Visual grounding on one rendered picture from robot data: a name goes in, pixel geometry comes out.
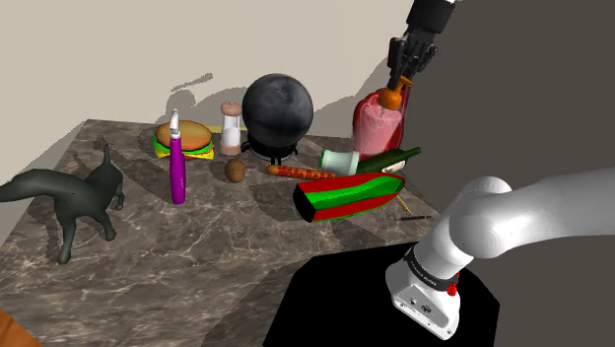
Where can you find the dark green dog figure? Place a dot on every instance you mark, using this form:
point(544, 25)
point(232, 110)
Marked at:
point(77, 194)

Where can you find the burger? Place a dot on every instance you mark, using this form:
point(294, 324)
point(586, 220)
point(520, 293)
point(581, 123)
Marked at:
point(192, 137)

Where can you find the dark green wine bottle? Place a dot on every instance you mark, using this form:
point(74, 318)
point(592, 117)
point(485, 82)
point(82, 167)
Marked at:
point(387, 160)

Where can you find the salt shaker with brown cap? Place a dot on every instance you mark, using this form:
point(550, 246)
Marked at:
point(231, 132)

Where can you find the yellow pencil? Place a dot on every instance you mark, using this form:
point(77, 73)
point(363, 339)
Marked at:
point(230, 128)
point(404, 205)

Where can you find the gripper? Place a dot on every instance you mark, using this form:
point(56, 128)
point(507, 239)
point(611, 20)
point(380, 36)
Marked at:
point(429, 15)

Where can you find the black ball on stand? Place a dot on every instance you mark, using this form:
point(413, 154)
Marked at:
point(277, 110)

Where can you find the brown kiwi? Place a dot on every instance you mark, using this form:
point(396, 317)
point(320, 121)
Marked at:
point(235, 170)

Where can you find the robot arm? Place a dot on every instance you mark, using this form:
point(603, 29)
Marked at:
point(485, 216)

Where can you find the orange red sausage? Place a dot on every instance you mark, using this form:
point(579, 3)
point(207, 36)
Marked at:
point(298, 171)

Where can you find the black pen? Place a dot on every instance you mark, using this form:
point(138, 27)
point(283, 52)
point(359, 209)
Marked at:
point(413, 217)

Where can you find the red translucent bag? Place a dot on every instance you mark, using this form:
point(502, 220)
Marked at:
point(367, 130)

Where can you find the black robot stand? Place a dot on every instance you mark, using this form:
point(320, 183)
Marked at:
point(336, 307)

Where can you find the clear bottle with orange cap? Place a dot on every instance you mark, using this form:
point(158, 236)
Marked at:
point(390, 98)

